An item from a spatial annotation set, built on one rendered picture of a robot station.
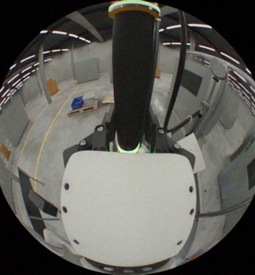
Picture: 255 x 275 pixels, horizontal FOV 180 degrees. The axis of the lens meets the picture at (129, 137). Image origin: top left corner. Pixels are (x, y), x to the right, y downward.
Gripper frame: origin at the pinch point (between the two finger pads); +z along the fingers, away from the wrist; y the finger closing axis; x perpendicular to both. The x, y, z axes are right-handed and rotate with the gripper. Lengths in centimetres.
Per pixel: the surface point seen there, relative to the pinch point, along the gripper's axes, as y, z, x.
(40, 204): -61, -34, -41
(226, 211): 70, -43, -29
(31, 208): -154, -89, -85
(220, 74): 57, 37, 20
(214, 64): 54, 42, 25
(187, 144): 39, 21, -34
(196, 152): 41, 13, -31
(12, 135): -609, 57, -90
